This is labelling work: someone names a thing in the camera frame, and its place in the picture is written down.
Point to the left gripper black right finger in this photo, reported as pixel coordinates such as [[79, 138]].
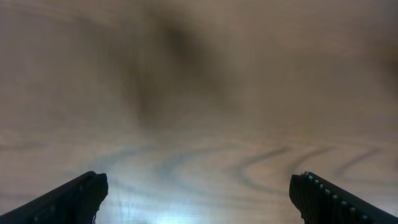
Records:
[[321, 202]]

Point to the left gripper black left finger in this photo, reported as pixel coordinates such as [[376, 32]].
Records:
[[75, 202]]

